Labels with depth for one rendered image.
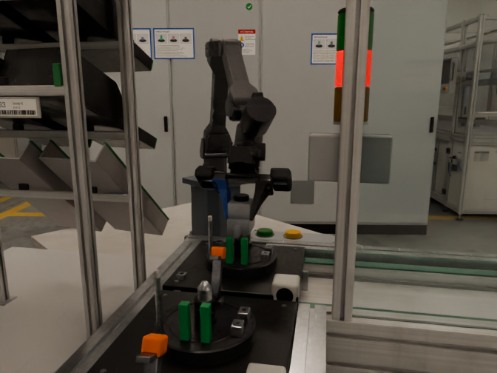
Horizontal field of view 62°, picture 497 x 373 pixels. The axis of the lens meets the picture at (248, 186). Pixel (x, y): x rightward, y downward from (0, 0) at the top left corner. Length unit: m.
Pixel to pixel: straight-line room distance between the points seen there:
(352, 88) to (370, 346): 0.39
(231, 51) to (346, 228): 0.53
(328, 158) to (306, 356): 0.28
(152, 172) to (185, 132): 0.50
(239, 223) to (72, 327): 0.38
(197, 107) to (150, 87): 0.46
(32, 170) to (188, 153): 3.08
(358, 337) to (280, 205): 3.28
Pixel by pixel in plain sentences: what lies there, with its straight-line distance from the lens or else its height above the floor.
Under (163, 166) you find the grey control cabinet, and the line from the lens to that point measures 3.96.
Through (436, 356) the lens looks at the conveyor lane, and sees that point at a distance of 0.73.
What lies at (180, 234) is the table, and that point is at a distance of 1.37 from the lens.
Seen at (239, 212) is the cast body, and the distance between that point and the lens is 0.78.
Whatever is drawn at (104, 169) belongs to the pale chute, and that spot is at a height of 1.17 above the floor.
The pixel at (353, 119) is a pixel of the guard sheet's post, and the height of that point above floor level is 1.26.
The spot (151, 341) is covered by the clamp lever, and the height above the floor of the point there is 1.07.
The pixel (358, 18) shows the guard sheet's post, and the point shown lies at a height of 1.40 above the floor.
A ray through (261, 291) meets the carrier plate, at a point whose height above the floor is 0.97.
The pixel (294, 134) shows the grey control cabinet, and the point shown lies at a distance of 3.83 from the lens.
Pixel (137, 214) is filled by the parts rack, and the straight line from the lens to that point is 0.82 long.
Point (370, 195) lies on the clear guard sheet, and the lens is 0.63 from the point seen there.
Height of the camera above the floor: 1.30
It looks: 12 degrees down
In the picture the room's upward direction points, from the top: straight up
